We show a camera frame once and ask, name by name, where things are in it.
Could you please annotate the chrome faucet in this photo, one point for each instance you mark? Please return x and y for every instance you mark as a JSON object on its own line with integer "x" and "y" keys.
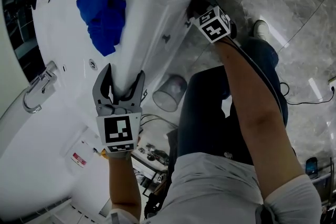
{"x": 39, "y": 86}

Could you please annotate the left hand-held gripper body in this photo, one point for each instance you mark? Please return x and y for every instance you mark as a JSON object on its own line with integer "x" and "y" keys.
{"x": 118, "y": 128}

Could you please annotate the small black plastic part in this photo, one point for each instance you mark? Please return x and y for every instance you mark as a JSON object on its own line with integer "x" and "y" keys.
{"x": 165, "y": 38}
{"x": 187, "y": 24}

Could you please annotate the person's right forearm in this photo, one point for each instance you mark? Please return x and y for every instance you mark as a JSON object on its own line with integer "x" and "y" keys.
{"x": 252, "y": 112}

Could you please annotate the white bag with red label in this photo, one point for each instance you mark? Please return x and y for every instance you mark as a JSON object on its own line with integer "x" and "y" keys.
{"x": 76, "y": 157}

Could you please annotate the white ceramic sink basin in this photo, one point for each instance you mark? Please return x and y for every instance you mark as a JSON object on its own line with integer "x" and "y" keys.
{"x": 65, "y": 34}

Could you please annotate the person's left leg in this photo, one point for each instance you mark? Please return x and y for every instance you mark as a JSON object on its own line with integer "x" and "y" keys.
{"x": 204, "y": 112}

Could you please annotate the dark smartphone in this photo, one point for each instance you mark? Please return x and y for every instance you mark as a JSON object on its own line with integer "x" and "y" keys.
{"x": 312, "y": 168}

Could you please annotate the black mesh wastebasket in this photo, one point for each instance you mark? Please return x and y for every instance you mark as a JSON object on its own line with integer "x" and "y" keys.
{"x": 170, "y": 91}

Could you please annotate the person's leg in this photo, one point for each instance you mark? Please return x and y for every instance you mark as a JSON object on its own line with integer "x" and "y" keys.
{"x": 262, "y": 60}
{"x": 204, "y": 112}

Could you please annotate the person's right leg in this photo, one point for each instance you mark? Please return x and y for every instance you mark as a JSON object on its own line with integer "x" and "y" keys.
{"x": 262, "y": 60}

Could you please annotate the white wristband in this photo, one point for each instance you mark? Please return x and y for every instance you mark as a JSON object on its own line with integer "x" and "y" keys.
{"x": 118, "y": 154}

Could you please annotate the person's left forearm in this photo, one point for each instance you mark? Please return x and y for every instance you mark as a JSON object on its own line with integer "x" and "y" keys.
{"x": 123, "y": 183}

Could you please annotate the chrome sink drain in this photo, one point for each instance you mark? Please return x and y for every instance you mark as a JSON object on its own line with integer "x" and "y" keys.
{"x": 93, "y": 64}

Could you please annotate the blue cloth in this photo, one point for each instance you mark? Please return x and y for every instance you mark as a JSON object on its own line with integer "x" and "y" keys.
{"x": 105, "y": 18}

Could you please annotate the person's right shoe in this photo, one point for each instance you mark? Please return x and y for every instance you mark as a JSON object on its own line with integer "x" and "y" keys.
{"x": 260, "y": 29}

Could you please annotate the person's white shirt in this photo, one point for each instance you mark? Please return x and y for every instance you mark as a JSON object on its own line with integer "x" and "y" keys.
{"x": 210, "y": 191}

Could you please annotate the white vanity cabinet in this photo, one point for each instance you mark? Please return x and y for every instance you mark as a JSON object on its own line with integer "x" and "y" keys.
{"x": 157, "y": 65}

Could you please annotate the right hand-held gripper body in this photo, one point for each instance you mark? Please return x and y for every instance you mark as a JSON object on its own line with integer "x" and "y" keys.
{"x": 214, "y": 29}

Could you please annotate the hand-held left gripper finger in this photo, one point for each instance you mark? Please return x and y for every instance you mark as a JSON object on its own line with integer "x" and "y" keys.
{"x": 137, "y": 91}
{"x": 98, "y": 89}

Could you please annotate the white power strip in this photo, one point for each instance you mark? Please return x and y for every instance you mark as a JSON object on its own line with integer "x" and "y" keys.
{"x": 333, "y": 86}

